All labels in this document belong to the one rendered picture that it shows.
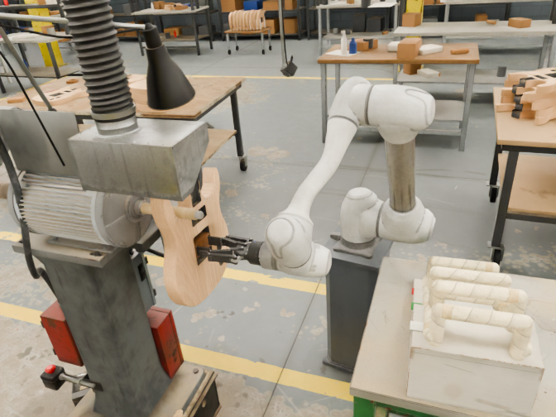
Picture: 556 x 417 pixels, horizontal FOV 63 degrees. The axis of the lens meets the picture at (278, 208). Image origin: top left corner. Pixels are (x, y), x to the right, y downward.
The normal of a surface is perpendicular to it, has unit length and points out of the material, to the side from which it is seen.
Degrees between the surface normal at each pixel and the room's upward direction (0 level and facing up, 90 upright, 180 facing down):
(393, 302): 0
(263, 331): 0
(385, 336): 0
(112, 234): 99
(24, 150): 90
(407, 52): 90
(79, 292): 90
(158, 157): 90
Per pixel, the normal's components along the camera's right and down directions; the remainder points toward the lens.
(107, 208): 0.67, 0.13
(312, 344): -0.07, -0.86
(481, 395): -0.29, 0.49
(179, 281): 0.94, 0.07
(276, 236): -0.29, -0.25
